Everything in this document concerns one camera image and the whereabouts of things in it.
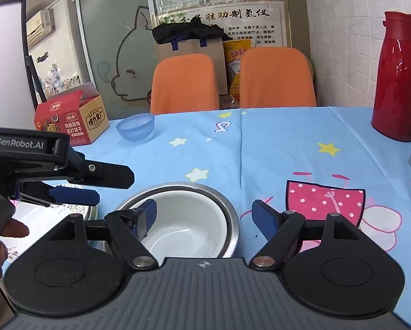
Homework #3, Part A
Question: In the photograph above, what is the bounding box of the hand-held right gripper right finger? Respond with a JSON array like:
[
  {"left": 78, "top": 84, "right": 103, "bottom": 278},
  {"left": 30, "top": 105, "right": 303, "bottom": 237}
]
[{"left": 248, "top": 199, "right": 378, "bottom": 269}]

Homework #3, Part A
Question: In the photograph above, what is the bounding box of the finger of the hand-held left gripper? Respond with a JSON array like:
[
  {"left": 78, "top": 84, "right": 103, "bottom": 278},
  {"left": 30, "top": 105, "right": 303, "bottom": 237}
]
[
  {"left": 16, "top": 180, "right": 101, "bottom": 208},
  {"left": 67, "top": 151, "right": 135, "bottom": 190}
]

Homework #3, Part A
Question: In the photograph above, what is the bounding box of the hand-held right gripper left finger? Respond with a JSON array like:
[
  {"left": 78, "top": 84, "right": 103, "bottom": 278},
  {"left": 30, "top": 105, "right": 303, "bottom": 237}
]
[{"left": 37, "top": 199, "right": 158, "bottom": 271}]

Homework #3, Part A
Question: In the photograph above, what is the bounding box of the stainless steel bowl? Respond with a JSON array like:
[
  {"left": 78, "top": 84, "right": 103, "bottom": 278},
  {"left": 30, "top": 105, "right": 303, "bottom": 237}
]
[{"left": 112, "top": 182, "right": 241, "bottom": 259}]

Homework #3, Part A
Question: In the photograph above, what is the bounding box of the white ceramic bowl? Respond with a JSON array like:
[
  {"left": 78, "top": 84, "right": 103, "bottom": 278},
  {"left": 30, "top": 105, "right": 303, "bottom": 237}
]
[{"left": 142, "top": 192, "right": 227, "bottom": 258}]

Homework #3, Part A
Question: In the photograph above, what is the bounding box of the white plate with gold rim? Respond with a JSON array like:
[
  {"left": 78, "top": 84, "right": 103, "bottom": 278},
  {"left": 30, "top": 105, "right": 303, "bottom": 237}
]
[{"left": 6, "top": 199, "right": 101, "bottom": 265}]

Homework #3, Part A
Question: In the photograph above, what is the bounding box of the person's left hand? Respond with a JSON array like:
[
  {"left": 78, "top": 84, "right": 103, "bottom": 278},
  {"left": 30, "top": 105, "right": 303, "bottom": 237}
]
[{"left": 0, "top": 220, "right": 30, "bottom": 297}]

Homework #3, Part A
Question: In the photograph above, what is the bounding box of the red cracker box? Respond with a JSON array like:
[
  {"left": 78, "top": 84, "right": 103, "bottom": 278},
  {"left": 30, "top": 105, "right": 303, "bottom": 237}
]
[{"left": 34, "top": 90, "right": 110, "bottom": 145}]

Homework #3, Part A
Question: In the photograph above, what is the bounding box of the blue plastic bowl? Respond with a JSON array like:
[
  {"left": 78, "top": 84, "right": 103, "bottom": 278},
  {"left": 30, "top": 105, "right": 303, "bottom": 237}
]
[{"left": 116, "top": 114, "right": 155, "bottom": 142}]

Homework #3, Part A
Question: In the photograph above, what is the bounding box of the black metal stand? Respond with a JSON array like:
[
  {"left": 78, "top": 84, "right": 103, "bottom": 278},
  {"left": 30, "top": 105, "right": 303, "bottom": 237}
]
[{"left": 24, "top": 55, "right": 48, "bottom": 106}]

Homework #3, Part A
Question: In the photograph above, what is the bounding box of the pile of packaged toys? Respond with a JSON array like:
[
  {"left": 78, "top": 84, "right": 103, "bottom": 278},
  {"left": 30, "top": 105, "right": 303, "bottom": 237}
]
[{"left": 40, "top": 64, "right": 83, "bottom": 96}]

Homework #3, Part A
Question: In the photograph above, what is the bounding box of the blue cartoon printed tablecloth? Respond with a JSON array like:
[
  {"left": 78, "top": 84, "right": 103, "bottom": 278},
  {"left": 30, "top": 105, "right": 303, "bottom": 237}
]
[{"left": 0, "top": 106, "right": 411, "bottom": 330}]

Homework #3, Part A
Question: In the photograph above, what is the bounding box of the whiteboard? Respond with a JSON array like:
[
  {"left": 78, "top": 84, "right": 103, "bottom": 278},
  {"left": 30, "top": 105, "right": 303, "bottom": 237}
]
[{"left": 0, "top": 0, "right": 38, "bottom": 128}]

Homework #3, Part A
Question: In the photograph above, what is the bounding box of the orange chair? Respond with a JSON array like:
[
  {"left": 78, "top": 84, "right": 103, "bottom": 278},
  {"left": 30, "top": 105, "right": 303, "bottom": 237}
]
[
  {"left": 150, "top": 54, "right": 221, "bottom": 115},
  {"left": 239, "top": 47, "right": 317, "bottom": 109}
]

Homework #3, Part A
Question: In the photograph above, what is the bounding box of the frosted glass door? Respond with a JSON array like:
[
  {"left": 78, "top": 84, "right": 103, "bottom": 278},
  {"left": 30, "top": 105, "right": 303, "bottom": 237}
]
[{"left": 75, "top": 0, "right": 158, "bottom": 119}]

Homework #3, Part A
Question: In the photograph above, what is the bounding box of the brown paper bag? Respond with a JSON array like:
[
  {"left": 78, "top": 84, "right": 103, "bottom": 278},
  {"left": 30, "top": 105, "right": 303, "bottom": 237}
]
[{"left": 157, "top": 38, "right": 229, "bottom": 97}]

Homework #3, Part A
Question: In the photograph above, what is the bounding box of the black cloth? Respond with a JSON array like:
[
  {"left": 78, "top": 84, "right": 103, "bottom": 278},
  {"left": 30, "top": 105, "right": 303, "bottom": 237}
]
[{"left": 152, "top": 18, "right": 230, "bottom": 45}]

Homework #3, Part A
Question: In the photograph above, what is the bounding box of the yellow snack bag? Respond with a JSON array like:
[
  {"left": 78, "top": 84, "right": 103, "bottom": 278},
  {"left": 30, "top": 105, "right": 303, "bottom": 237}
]
[{"left": 223, "top": 39, "right": 253, "bottom": 99}]

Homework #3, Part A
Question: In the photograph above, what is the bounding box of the red thermos jug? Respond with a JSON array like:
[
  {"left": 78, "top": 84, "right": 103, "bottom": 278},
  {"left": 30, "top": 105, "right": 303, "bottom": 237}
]
[{"left": 371, "top": 11, "right": 411, "bottom": 142}]

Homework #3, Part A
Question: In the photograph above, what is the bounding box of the wall air conditioner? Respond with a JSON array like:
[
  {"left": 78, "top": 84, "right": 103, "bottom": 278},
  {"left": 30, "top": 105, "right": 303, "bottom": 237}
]
[{"left": 26, "top": 9, "right": 56, "bottom": 47}]

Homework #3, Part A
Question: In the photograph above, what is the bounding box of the framed wall poster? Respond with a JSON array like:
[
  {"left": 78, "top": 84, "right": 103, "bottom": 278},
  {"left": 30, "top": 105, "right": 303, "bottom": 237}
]
[{"left": 156, "top": 0, "right": 289, "bottom": 53}]

